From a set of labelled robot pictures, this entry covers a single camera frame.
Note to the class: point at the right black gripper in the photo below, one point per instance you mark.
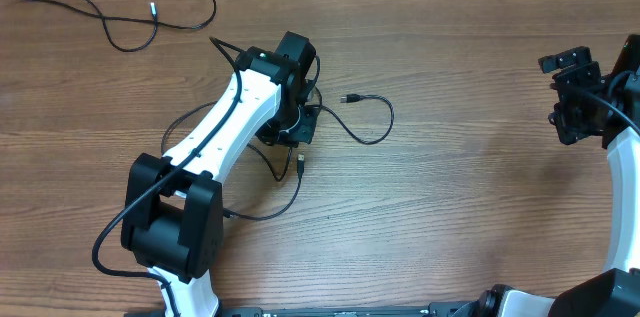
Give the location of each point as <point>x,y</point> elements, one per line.
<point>575,128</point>

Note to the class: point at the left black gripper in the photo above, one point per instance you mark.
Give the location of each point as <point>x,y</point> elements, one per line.
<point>303,133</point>

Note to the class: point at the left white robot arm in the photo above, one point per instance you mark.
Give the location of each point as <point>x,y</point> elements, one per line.
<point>172,220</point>

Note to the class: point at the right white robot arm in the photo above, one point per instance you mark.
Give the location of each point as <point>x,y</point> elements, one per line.
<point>614,292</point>

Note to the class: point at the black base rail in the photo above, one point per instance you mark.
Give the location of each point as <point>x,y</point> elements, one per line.
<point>345,311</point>

